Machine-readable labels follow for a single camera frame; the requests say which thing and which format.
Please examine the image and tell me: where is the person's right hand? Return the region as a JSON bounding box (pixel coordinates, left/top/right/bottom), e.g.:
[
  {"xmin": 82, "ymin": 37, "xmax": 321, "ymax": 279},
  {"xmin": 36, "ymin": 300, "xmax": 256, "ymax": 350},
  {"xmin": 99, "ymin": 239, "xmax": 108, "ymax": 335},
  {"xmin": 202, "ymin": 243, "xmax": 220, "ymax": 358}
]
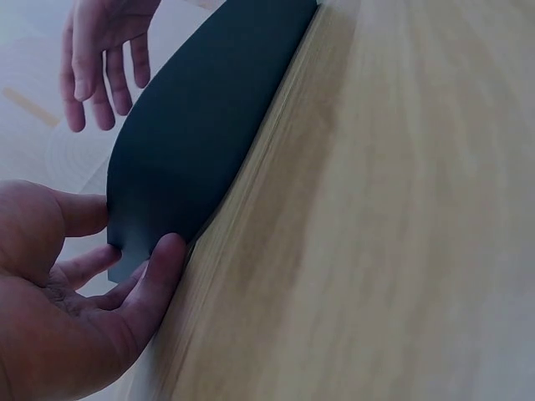
[{"xmin": 59, "ymin": 0, "xmax": 161, "ymax": 134}]

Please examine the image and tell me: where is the person's left hand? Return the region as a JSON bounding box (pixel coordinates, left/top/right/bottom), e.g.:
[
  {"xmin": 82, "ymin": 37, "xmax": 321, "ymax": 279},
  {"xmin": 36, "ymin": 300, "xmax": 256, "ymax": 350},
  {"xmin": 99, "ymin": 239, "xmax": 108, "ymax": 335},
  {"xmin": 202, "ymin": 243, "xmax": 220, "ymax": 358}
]
[{"xmin": 0, "ymin": 178, "xmax": 188, "ymax": 401}]

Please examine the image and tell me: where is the black flexible sheet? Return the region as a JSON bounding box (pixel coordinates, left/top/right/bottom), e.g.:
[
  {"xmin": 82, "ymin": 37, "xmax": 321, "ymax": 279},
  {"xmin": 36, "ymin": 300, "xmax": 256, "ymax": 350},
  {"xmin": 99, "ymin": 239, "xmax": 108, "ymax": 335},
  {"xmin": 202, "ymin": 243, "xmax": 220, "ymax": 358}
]
[{"xmin": 105, "ymin": 0, "xmax": 319, "ymax": 284}]

